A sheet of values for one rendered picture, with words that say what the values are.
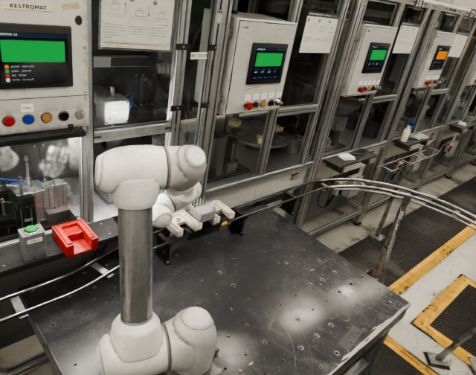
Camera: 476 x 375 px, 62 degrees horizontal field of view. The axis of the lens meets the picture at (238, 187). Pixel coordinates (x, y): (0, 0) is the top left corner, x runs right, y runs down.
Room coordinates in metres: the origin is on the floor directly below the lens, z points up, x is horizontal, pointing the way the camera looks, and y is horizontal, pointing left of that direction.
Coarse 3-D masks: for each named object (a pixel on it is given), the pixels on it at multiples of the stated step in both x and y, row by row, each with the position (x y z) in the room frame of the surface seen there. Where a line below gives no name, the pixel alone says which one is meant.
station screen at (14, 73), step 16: (0, 32) 1.19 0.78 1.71; (16, 32) 1.22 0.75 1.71; (0, 48) 1.18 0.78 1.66; (64, 48) 1.32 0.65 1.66; (0, 64) 1.18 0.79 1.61; (16, 64) 1.21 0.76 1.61; (32, 64) 1.25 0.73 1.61; (48, 64) 1.28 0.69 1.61; (64, 64) 1.32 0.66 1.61; (16, 80) 1.21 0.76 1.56; (32, 80) 1.25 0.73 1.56; (48, 80) 1.28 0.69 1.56; (64, 80) 1.32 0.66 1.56
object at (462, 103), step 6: (468, 90) 4.58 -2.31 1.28; (462, 96) 4.50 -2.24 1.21; (468, 96) 4.65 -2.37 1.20; (462, 102) 4.57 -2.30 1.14; (468, 102) 4.72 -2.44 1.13; (474, 102) 5.21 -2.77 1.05; (456, 108) 4.48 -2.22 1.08; (462, 108) 4.63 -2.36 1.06; (474, 108) 5.19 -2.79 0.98; (456, 114) 4.55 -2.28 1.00; (462, 114) 4.70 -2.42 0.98; (450, 120) 4.47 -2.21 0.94; (456, 120) 4.62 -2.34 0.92
